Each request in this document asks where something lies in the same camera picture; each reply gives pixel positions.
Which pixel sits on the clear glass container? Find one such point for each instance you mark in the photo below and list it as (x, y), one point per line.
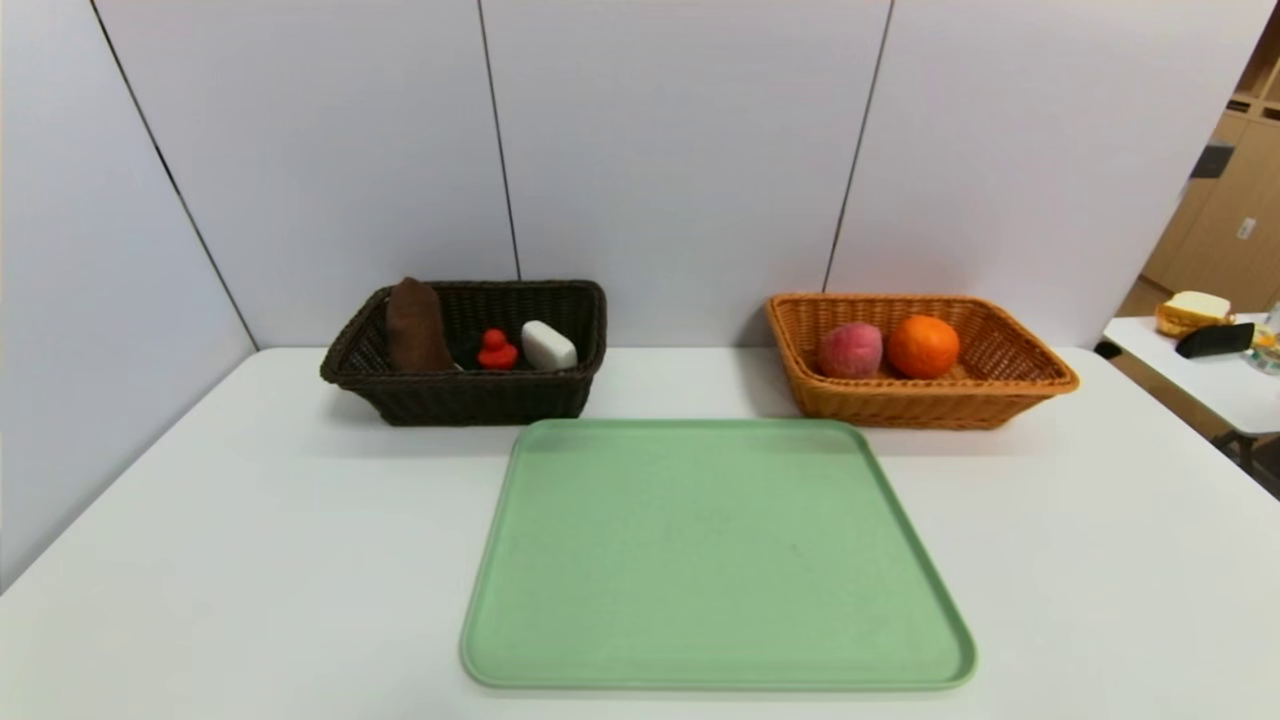
(1268, 345)

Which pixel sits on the grey plate on cabinet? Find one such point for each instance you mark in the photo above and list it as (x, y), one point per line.
(1212, 160)

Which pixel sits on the black oblong object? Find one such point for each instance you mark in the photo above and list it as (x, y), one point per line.
(1215, 340)

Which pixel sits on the white soap bar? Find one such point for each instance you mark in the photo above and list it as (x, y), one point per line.
(548, 346)

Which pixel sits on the white side table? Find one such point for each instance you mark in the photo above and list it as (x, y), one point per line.
(1215, 385)

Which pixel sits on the orange wicker basket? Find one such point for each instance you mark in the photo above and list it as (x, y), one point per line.
(900, 405)

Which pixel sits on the red pink peach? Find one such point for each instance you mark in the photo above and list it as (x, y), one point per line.
(851, 350)

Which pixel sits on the brown towel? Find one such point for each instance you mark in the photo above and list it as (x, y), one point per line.
(415, 325)

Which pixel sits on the dark brown wicker basket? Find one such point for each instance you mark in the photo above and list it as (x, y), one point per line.
(470, 400)

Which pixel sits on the light wooden cabinet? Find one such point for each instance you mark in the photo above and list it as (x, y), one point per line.
(1225, 240)

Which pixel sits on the red rubber duck toy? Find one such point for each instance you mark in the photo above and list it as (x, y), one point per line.
(496, 352)

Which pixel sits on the light green plastic tray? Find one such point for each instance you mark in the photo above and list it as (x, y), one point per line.
(715, 560)

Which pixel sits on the orange fruit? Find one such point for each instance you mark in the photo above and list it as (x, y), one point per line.
(923, 347)

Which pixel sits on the black side table leg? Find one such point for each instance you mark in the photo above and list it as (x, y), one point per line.
(1258, 460)

